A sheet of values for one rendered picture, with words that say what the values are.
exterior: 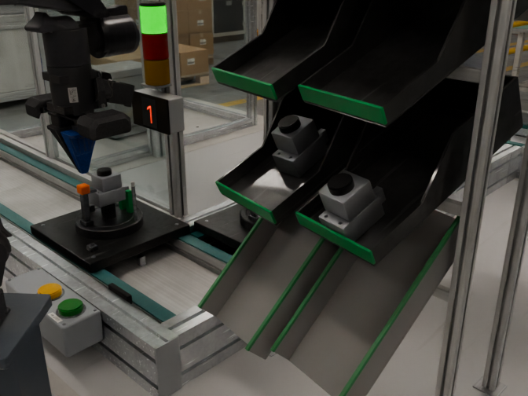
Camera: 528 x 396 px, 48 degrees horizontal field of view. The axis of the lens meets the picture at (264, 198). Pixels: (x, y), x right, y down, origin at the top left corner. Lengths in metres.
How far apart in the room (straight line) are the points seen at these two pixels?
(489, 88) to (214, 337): 0.59
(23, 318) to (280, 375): 0.42
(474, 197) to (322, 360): 0.29
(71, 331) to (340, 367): 0.45
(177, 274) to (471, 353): 0.57
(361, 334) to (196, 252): 0.53
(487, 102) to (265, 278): 0.41
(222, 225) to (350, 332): 0.53
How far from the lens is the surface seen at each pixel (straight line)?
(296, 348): 0.85
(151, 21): 1.19
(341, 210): 0.68
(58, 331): 1.03
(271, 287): 0.89
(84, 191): 1.23
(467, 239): 0.75
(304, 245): 0.88
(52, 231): 1.31
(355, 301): 0.82
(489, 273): 1.39
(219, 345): 1.03
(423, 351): 1.11
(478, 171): 0.71
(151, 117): 1.23
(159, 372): 0.96
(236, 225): 1.26
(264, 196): 0.81
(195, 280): 1.17
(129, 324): 0.99
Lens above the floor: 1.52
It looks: 23 degrees down
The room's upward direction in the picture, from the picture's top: straight up
